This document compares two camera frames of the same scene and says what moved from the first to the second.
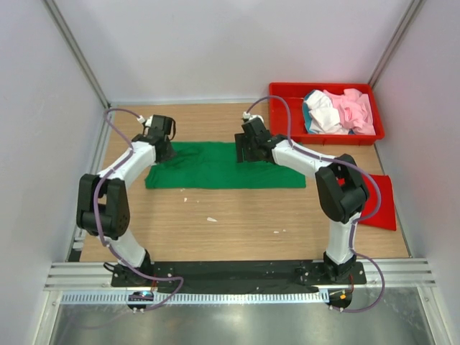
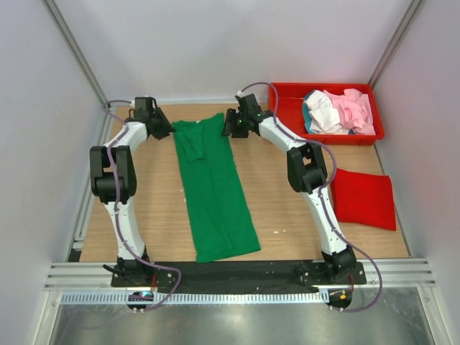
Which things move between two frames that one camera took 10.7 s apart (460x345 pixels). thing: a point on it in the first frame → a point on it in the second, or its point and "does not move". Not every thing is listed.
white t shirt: [324, 118] does not move
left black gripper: [169, 154] → [167, 129]
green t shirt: [216, 165] → [221, 220]
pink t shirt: [355, 111] does not move
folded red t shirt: [385, 218] does not move
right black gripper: [241, 142] → [229, 125]
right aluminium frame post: [413, 8] does not move
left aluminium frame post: [77, 52] does not move
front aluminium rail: [391, 273] does not move
